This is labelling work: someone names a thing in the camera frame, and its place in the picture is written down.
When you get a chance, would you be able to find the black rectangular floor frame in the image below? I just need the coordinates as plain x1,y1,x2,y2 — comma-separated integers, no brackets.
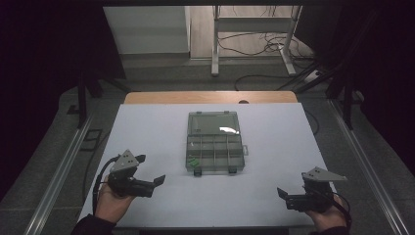
79,128,104,152

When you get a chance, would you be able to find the white power strip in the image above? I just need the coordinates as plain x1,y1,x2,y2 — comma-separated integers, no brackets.
302,69,323,84

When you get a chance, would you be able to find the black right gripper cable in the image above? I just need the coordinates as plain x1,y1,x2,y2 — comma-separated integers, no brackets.
332,191,353,230

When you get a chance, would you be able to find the long black floor cable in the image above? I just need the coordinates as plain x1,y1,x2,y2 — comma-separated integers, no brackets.
233,73,297,92

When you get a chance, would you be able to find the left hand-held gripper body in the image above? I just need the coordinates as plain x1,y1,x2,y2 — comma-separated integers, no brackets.
107,149,155,199

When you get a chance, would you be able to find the clear grey compartment box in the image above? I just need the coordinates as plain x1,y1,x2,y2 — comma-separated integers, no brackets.
185,111,250,177

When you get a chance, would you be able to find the person's right hand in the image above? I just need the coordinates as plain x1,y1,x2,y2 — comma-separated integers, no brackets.
304,194,349,233

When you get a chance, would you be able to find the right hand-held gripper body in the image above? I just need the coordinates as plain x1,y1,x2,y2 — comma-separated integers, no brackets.
285,165,348,213

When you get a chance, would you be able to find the dark metal stand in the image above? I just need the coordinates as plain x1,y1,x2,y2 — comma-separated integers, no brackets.
75,63,132,129
277,60,358,131

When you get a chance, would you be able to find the white metal desk frame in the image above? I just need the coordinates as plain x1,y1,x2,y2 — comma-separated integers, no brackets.
210,5,303,78

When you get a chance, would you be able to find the wooden table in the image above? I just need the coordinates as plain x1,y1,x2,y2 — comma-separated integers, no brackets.
123,90,299,106

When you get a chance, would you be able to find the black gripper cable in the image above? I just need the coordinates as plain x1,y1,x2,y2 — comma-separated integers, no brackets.
332,191,353,230
91,155,121,217

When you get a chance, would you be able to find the white board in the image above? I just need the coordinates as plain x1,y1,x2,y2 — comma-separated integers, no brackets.
77,103,338,229

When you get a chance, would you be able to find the white cabinet panel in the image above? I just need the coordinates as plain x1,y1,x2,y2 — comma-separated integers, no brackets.
103,6,192,55

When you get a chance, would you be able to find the thin black cable beside table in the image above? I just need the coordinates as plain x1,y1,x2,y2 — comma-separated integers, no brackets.
304,109,321,137

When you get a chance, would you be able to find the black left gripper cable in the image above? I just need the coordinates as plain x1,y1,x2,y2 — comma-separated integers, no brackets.
91,155,121,217

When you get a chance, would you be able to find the aluminium rail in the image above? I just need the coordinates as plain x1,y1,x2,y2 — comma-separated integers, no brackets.
23,114,96,235
327,98,413,235

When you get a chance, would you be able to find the person's left hand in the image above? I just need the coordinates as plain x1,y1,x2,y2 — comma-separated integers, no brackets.
94,181,137,224

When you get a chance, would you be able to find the tangle of black floor cables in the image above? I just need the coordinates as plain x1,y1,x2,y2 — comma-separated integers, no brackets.
217,31,315,62

